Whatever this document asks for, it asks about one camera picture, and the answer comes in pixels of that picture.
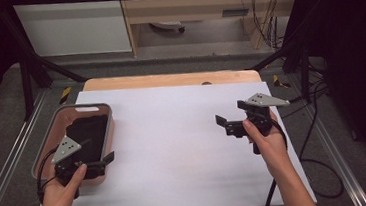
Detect black floor cable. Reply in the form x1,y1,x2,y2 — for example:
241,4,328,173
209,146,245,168
278,79,347,204

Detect yellow black tape marker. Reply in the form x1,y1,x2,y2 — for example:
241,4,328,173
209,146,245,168
272,73,292,90
58,87,74,106

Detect white cabinet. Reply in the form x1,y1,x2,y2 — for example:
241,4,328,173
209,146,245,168
13,0,133,62

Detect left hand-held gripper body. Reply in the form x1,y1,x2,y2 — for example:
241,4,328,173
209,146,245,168
48,132,110,189

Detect white paper sheet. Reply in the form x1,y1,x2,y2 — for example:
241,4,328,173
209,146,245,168
24,71,318,206

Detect black cloth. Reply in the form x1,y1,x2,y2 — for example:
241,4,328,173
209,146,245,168
64,114,113,167

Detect bundle of hanging cables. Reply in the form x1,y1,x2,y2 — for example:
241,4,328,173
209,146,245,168
250,0,286,52

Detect person's left hand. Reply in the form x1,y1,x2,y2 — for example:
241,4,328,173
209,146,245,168
37,163,92,206

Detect person's right hand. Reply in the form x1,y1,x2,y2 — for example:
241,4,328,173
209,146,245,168
241,108,291,180

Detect aluminium floor rail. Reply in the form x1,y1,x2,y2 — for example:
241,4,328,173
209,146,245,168
0,91,58,206
309,113,366,206

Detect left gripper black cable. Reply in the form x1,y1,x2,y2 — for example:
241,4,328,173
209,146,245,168
32,145,65,205

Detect pink plastic bin grey rim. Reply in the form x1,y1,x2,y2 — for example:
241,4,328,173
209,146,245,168
25,100,121,192

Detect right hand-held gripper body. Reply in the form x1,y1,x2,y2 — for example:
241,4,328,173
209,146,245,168
222,90,296,157

